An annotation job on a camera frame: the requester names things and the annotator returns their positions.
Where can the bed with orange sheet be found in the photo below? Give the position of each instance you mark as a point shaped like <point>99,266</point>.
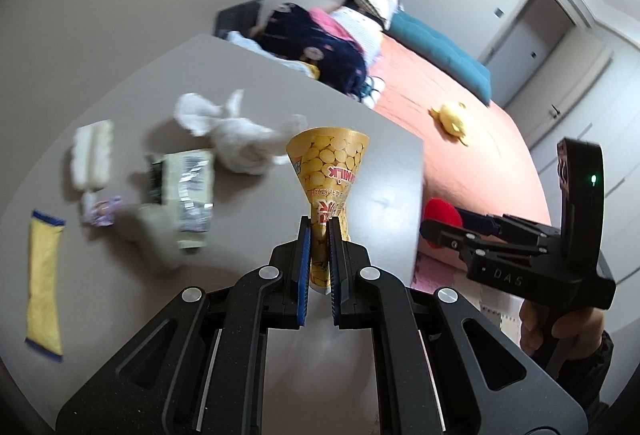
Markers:
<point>475,155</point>

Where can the grey wall switch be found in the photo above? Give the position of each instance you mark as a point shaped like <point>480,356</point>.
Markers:
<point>499,12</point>

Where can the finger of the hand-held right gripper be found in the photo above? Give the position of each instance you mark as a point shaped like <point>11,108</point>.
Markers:
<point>505,224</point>
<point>445,235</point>

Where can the mustard yellow cloth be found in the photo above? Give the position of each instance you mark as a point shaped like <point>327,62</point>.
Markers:
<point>312,68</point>

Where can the pale blue quilted cloth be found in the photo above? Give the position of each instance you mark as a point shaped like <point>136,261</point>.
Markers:
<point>245,40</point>

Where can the white cartoon print blanket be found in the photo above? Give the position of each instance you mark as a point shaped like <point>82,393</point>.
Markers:
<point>372,90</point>

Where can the yellow plush duck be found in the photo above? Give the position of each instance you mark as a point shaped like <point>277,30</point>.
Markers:
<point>452,117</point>

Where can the pale green snack packet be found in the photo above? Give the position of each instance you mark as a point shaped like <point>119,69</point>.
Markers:
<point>190,185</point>

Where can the small purple printed wrapper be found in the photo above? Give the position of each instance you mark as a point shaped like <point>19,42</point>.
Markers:
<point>102,210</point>

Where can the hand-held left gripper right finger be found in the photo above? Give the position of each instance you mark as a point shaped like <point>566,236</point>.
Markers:
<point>334,265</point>

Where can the grey wardrobe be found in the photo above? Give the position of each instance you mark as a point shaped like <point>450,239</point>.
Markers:
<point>575,115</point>

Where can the red ball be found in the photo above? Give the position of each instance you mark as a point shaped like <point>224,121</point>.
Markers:
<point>442,210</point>

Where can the yellow packet with blue ends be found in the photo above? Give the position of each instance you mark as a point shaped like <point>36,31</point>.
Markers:
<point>45,285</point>

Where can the yellow snack bag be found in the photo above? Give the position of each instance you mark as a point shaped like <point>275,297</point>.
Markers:
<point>327,165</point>

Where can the white knotted towel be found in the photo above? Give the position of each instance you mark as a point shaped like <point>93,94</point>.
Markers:
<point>240,140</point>

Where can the teal cushion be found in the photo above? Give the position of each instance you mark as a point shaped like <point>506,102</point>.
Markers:
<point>440,52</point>

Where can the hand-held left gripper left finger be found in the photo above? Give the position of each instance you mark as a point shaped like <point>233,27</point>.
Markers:
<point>302,265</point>

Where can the grey room door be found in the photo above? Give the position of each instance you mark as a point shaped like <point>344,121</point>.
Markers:
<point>520,50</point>

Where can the person's right forearm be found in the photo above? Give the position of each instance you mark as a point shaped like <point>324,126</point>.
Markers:
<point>597,365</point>

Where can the pink fluffy cloth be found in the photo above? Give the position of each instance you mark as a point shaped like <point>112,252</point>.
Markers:
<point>327,20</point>

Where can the person's right hand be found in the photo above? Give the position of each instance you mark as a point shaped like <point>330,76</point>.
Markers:
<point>580,330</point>

